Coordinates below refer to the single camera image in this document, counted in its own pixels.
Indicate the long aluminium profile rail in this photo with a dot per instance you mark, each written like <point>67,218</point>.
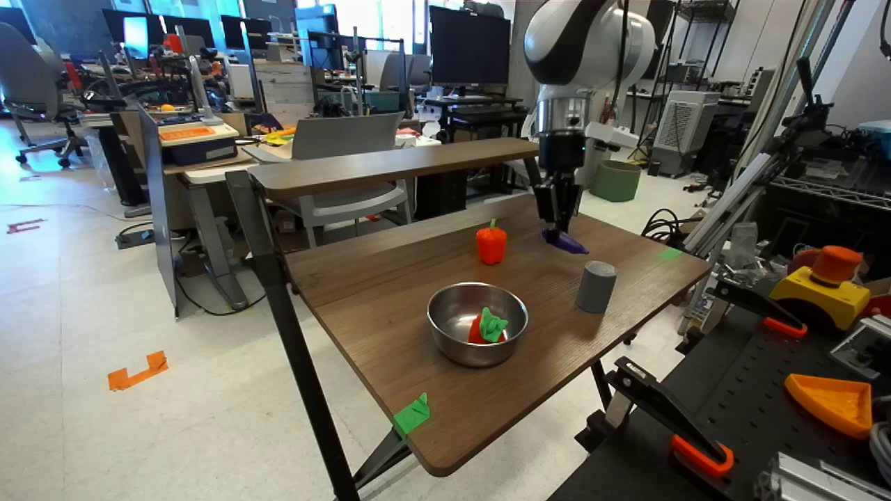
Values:
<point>807,482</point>

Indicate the orange toy bell pepper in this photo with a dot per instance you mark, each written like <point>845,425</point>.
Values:
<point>490,243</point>

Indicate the black perforated base board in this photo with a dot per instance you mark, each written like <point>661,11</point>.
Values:
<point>741,400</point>

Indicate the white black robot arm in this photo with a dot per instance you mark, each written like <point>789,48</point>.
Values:
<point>585,37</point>

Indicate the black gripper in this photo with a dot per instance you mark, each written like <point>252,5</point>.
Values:
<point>560,154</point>

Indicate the green block clamp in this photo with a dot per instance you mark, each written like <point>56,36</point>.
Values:
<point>409,416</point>

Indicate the yellow emergency stop button box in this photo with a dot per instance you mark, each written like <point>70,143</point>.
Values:
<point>823,282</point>

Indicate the gray cylinder block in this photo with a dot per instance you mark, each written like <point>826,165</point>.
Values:
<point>593,289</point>

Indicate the raised wooden table shelf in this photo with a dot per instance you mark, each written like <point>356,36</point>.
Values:
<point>390,165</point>

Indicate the purple toy eggplant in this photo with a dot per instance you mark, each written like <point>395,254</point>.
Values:
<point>567,243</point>

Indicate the red green toy strawberry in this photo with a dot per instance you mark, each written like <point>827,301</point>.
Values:
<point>489,326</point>

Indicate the gray plastic chair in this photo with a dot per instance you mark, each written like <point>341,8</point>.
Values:
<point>348,148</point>

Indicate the black orange bar clamp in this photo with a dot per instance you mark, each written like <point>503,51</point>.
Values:
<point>670,420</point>
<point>746,308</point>

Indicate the black box with orange top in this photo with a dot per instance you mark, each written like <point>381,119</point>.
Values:
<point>196,141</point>

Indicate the gray office chair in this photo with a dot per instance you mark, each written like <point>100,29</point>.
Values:
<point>38,86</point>

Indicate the orange triangular plastic piece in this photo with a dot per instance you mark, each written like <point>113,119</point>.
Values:
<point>835,402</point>

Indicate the small metal corner bracket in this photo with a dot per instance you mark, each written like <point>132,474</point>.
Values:
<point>866,347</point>

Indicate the black computer monitor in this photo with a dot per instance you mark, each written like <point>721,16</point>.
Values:
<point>468,47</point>

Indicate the round metal bowl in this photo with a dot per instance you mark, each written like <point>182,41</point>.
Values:
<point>455,322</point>

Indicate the leaning aluminium profile bars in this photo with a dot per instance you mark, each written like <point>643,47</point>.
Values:
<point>741,186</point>

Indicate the green waste bin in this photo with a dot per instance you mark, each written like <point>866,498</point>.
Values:
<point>615,183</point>

